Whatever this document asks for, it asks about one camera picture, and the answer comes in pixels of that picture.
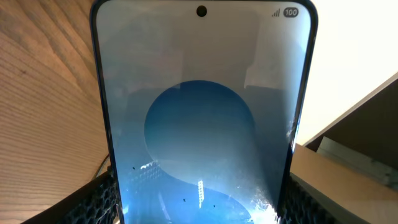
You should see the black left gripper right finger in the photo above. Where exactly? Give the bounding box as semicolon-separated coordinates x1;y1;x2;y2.
277;174;369;224

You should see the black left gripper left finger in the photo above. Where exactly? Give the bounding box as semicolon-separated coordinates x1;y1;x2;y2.
22;171;120;224

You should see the blue Galaxy smartphone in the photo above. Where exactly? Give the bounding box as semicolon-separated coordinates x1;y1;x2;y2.
90;0;318;223

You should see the black USB charging cable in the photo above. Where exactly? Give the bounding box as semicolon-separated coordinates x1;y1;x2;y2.
92;154;110;180

